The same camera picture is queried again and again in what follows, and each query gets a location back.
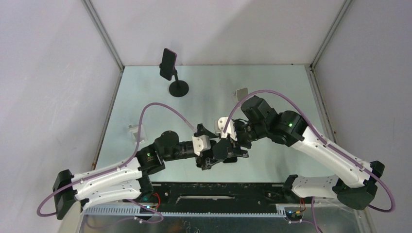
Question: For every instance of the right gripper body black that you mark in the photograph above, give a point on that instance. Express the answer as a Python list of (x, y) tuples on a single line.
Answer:
[(246, 134)]

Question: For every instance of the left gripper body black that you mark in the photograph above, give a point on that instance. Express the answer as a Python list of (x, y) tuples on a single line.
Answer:
[(199, 159)]

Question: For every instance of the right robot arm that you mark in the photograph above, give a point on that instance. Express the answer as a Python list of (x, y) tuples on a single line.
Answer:
[(354, 181)]

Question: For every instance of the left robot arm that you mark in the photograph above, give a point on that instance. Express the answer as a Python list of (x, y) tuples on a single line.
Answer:
[(129, 179)]

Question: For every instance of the white folding phone stand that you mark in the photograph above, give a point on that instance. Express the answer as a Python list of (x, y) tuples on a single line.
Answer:
[(239, 94)]

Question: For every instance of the black round-base phone stand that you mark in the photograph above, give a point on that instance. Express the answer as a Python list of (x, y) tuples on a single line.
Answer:
[(178, 88)]

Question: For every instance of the white small phone stand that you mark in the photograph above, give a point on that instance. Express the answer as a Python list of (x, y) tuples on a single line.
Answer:
[(138, 135)]

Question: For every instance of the phone on tall stand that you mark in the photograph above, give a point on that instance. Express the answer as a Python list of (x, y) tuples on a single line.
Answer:
[(167, 65)]

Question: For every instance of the right controller board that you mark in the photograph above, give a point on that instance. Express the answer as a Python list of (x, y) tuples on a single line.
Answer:
[(294, 215)]

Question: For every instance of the controller board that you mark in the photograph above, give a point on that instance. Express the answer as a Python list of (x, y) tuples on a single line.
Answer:
[(294, 215), (145, 209)]

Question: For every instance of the left controller board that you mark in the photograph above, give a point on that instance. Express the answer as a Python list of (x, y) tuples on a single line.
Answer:
[(145, 209)]

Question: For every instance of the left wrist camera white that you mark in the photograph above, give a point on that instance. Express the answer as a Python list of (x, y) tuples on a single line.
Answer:
[(202, 143)]

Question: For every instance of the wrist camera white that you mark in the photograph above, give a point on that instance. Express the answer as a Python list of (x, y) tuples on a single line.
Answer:
[(202, 143), (225, 128)]

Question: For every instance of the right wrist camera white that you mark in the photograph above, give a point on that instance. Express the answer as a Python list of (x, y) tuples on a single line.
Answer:
[(225, 128)]

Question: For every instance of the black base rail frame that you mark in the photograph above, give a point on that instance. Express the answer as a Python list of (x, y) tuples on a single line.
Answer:
[(221, 199)]

